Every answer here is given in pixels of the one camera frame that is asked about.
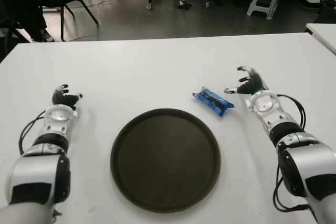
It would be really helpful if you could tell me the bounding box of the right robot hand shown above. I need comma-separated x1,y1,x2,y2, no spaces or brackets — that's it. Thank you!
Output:
223,65,269,96

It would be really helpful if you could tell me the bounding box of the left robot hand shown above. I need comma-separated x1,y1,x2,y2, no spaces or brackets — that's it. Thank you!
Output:
51,84,83,111

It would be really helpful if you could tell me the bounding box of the blue Oreo cookie package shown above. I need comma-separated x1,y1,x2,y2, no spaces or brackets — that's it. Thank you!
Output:
192,86,235,118

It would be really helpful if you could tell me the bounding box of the seated person in black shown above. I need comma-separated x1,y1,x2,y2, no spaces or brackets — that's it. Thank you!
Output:
0,0,55,43

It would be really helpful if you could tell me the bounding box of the black office chair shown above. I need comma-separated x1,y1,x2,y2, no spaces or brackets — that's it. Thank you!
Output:
312,0,336,24

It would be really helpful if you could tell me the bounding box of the round dark brown tray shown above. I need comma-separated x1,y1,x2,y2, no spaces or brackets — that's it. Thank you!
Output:
110,108,222,212

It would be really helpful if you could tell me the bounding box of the black left forearm cable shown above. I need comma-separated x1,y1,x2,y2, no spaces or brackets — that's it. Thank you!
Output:
17,110,49,156

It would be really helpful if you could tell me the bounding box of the black forearm cable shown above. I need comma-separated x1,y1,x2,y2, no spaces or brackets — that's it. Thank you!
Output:
17,110,49,156
275,93,307,133

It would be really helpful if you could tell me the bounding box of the black right forearm cable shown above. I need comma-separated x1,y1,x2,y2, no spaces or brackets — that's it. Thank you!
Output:
275,93,307,133

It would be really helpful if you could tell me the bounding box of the white floor cable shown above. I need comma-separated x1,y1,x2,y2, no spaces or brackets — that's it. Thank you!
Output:
64,0,142,42

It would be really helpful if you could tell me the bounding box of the black right upper arm cable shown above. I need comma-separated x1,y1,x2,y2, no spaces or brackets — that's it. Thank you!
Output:
272,176,309,212

